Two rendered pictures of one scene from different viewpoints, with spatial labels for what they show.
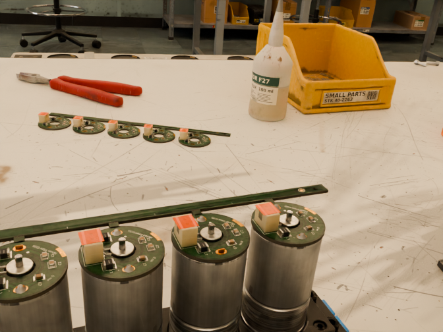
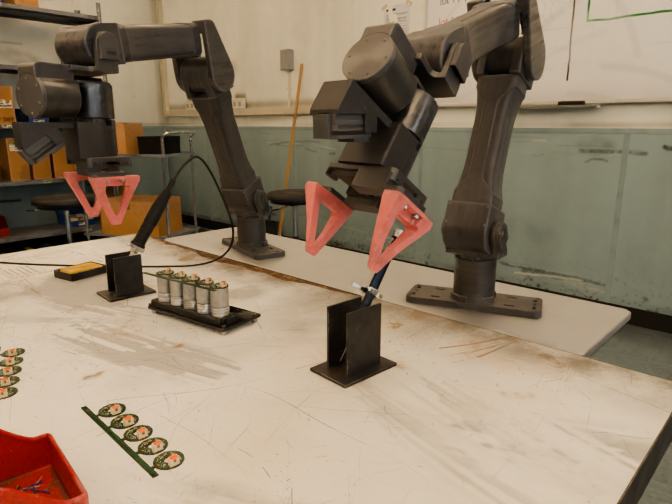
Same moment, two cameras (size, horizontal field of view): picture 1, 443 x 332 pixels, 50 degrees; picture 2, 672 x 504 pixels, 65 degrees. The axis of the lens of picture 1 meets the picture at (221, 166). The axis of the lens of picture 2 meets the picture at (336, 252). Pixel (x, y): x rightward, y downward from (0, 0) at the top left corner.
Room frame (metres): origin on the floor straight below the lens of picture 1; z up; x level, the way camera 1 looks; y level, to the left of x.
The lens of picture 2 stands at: (0.31, 0.74, 1.02)
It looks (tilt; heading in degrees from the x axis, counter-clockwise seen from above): 14 degrees down; 239
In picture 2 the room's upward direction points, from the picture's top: straight up
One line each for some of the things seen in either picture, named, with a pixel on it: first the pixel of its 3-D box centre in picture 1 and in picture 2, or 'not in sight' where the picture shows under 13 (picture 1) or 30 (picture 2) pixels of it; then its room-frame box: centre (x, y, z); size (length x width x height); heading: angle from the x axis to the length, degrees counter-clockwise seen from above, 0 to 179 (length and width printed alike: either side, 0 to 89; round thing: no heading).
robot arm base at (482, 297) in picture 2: not in sight; (474, 278); (-0.28, 0.18, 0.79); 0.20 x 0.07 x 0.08; 126
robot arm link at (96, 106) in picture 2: not in sight; (89, 101); (0.20, -0.15, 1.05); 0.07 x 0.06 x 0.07; 31
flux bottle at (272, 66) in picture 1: (273, 60); not in sight; (0.40, -0.04, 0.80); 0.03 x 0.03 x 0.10
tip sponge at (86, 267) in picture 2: not in sight; (81, 270); (0.22, -0.31, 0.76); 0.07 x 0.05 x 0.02; 26
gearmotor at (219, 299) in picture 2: not in sight; (219, 302); (0.09, 0.08, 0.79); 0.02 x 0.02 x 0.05
